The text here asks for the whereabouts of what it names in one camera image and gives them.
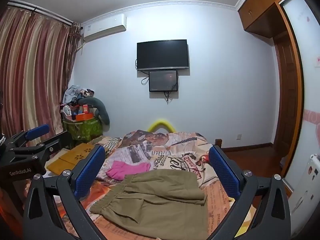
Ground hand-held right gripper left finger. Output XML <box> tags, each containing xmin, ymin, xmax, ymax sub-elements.
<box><xmin>22</xmin><ymin>145</ymin><xmax>107</xmax><ymax>240</ymax></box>

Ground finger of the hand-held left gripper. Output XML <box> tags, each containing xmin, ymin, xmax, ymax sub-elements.
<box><xmin>5</xmin><ymin>124</ymin><xmax>50</xmax><ymax>155</ymax></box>
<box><xmin>10</xmin><ymin>131</ymin><xmax>78</xmax><ymax>165</ymax></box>

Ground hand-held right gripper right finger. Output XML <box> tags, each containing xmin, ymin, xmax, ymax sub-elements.
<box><xmin>205</xmin><ymin>145</ymin><xmax>292</xmax><ymax>240</ymax></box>

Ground khaki pants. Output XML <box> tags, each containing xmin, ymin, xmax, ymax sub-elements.
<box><xmin>89</xmin><ymin>169</ymin><xmax>209</xmax><ymax>240</ymax></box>

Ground yellow mat with flower cutouts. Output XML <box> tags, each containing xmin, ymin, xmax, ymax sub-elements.
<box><xmin>47</xmin><ymin>142</ymin><xmax>100</xmax><ymax>176</ymax></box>

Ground orange box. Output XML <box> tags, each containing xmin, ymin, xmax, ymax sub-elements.
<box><xmin>75</xmin><ymin>112</ymin><xmax>94</xmax><ymax>122</ymax></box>

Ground pink garment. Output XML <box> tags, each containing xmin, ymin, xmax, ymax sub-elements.
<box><xmin>106</xmin><ymin>160</ymin><xmax>150</xmax><ymax>181</ymax></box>

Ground printed blanket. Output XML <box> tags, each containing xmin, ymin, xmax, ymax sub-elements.
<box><xmin>42</xmin><ymin>129</ymin><xmax>258</xmax><ymax>240</ymax></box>

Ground pile of clothes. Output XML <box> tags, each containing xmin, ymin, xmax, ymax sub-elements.
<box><xmin>62</xmin><ymin>85</ymin><xmax>95</xmax><ymax>106</ymax></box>

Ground striped curtain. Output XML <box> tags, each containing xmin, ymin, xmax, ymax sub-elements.
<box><xmin>0</xmin><ymin>4</ymin><xmax>82</xmax><ymax>143</ymax></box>

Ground toast patterned plush blanket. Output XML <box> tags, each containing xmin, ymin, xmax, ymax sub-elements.
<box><xmin>231</xmin><ymin>197</ymin><xmax>258</xmax><ymax>240</ymax></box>

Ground yellow foam arch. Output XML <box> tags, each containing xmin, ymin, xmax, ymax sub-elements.
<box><xmin>147</xmin><ymin>119</ymin><xmax>176</xmax><ymax>133</ymax></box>

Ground wooden door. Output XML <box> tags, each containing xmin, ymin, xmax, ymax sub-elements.
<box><xmin>274</xmin><ymin>30</ymin><xmax>304</xmax><ymax>158</ymax></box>

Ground white air conditioner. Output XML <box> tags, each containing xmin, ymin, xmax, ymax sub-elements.
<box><xmin>80</xmin><ymin>14</ymin><xmax>127</xmax><ymax>42</ymax></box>

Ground white wardrobe door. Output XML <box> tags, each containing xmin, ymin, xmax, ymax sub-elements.
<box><xmin>279</xmin><ymin>0</ymin><xmax>320</xmax><ymax>195</ymax></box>

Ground wooden overhead cabinet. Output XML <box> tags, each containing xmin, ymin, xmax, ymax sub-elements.
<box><xmin>237</xmin><ymin>0</ymin><xmax>297</xmax><ymax>39</ymax></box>

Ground small black wall monitor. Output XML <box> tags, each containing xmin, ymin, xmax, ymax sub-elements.
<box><xmin>149</xmin><ymin>70</ymin><xmax>178</xmax><ymax>92</ymax></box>

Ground white curtain rail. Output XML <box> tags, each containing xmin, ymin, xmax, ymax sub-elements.
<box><xmin>7</xmin><ymin>1</ymin><xmax>75</xmax><ymax>26</ymax></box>

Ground black wall television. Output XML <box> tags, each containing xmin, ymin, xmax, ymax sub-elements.
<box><xmin>137</xmin><ymin>39</ymin><xmax>190</xmax><ymax>71</ymax></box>

